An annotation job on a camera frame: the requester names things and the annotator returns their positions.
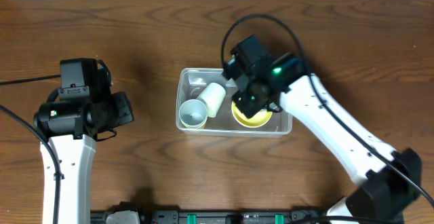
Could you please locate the yellow plastic bowl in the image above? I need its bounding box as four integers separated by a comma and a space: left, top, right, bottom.
231, 102, 273, 128

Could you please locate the white plastic cup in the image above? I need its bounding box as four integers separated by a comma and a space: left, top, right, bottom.
197, 83, 226, 117

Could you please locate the clear plastic storage container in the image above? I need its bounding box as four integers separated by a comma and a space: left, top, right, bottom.
176, 68, 293, 138

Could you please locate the yellow plastic cup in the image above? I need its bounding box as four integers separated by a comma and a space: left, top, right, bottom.
182, 120, 207, 130

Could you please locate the grey plastic cup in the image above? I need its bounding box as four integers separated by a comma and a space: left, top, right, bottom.
178, 99, 208, 123

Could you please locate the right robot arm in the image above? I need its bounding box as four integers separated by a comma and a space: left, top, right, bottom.
224, 51, 424, 223

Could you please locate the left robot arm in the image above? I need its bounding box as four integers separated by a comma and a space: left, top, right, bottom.
35, 92, 134, 223

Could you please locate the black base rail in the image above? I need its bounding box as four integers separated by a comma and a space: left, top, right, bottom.
90, 202, 326, 224

